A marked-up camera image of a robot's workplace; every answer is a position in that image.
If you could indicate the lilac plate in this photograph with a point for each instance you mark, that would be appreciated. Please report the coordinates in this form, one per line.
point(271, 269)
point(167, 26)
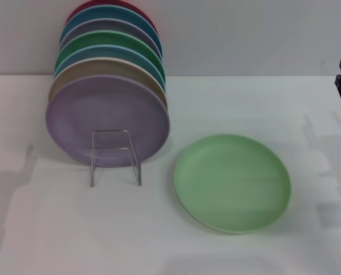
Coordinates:
point(102, 114)

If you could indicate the teal blue plate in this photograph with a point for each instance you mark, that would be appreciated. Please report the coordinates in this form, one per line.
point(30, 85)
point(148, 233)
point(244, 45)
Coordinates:
point(116, 15)

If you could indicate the dark green plate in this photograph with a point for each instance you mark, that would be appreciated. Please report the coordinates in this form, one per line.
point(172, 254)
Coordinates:
point(107, 40)

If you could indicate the light green plate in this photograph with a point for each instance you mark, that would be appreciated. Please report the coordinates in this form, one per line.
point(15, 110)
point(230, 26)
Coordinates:
point(230, 183)

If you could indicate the beige plate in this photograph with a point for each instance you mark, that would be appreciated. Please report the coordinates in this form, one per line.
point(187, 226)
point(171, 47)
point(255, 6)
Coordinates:
point(102, 68)

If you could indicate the grey purple plate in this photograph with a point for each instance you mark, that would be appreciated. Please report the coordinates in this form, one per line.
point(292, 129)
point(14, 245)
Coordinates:
point(110, 26)

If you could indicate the maroon red plate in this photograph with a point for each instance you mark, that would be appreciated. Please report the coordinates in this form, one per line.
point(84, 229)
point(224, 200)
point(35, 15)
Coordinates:
point(83, 7)

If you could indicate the light blue plate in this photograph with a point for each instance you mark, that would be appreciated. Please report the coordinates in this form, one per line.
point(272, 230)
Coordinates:
point(107, 53)

